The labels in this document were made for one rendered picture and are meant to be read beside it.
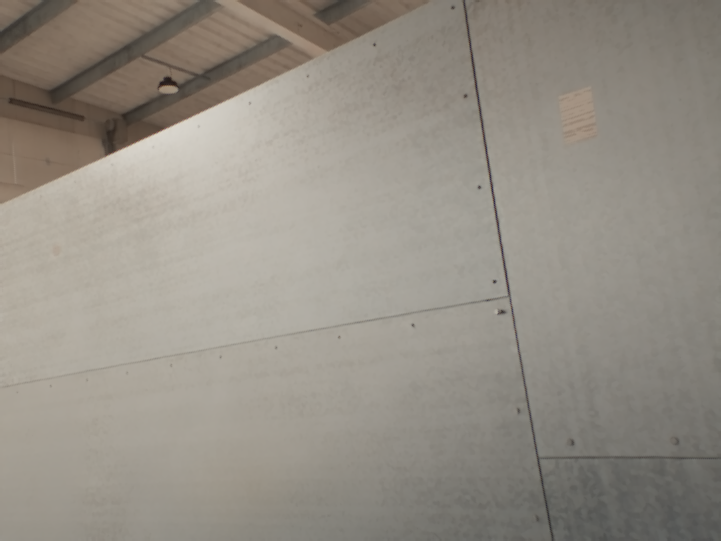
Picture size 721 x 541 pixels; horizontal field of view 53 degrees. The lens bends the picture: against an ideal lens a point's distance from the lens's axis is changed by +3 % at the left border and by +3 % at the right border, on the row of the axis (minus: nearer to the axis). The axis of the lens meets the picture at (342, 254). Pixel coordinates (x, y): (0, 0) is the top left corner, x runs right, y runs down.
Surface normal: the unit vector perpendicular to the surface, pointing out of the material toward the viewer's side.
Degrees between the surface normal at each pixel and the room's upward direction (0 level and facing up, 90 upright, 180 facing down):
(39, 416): 90
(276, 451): 90
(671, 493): 90
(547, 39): 90
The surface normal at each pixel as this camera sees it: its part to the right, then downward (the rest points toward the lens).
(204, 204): -0.61, -0.06
